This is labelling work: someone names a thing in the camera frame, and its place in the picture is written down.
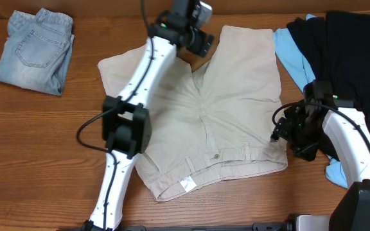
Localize beige cotton shorts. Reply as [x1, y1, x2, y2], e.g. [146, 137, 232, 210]
[97, 24, 288, 203]

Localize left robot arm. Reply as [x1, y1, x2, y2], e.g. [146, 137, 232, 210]
[77, 1, 214, 230]

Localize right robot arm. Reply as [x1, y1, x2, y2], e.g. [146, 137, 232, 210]
[270, 80, 370, 230]

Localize light blue garment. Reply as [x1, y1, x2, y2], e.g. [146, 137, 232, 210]
[274, 14, 348, 188]

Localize black garment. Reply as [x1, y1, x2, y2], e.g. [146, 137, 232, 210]
[286, 10, 370, 161]

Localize folded light blue jeans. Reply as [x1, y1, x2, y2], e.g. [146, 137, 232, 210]
[0, 8, 74, 96]

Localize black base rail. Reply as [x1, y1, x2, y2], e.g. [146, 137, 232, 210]
[56, 221, 298, 231]

